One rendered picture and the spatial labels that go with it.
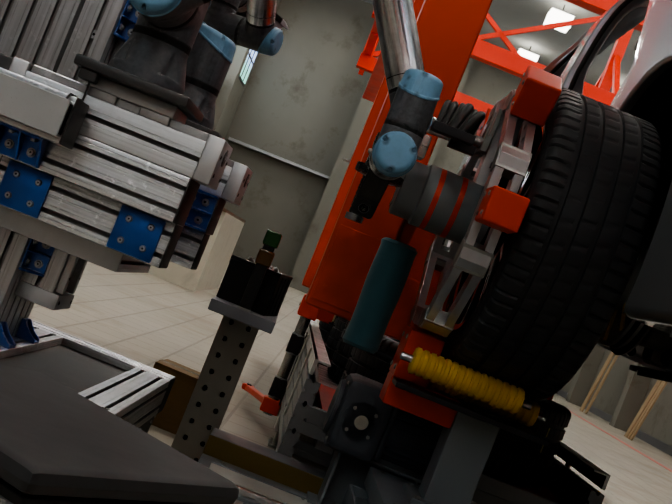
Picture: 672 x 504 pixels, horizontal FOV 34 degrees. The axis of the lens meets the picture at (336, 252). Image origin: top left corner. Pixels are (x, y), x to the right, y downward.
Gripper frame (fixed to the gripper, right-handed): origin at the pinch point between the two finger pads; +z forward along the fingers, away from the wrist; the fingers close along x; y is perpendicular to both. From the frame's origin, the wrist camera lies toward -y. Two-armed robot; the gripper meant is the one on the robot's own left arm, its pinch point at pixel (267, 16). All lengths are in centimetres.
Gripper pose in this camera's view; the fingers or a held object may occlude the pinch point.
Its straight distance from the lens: 329.0
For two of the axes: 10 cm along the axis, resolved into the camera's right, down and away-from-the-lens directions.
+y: -4.9, 8.7, 0.2
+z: 2.4, 1.1, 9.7
